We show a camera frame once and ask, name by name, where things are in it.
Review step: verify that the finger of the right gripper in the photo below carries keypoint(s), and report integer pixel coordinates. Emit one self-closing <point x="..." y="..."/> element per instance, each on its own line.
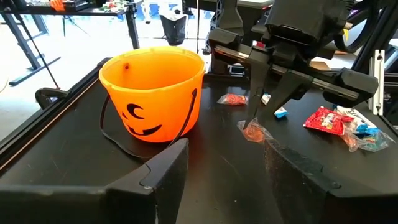
<point x="289" y="90"/>
<point x="256" y="81"/>

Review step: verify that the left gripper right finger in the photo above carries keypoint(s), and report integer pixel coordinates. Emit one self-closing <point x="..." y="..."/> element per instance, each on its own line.
<point x="298" y="186"/>

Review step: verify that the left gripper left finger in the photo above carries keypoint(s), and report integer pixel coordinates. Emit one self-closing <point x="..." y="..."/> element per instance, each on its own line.
<point x="161" y="186"/>

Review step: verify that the clear gummy candy bag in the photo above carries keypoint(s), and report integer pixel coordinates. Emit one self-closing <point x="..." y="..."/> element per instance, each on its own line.
<point x="255" y="133"/>
<point x="233" y="99"/>
<point x="370" y="143"/>

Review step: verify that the red Skittles candy pack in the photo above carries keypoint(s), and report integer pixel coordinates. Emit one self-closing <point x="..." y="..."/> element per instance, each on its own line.
<point x="326" y="121"/>

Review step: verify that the white blue chocolate bar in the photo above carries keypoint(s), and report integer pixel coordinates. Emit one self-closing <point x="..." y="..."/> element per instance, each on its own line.
<point x="280" y="112"/>
<point x="357" y="119"/>

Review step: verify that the silver aluminium extrusion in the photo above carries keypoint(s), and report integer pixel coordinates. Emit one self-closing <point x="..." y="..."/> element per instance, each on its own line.
<point x="377" y="81"/>

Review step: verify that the orange pumpkin bucket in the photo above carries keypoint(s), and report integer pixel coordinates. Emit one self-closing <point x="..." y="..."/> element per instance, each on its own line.
<point x="155" y="93"/>

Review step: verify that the black waste bin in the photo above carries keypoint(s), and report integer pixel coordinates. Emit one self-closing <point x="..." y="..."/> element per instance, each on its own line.
<point x="173" y="29"/>

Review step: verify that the black work table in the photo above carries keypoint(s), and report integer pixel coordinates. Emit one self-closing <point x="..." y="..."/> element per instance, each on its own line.
<point x="93" y="12"/>

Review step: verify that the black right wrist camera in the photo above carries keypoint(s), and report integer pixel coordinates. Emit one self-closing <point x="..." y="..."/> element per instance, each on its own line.
<point x="308" y="21"/>

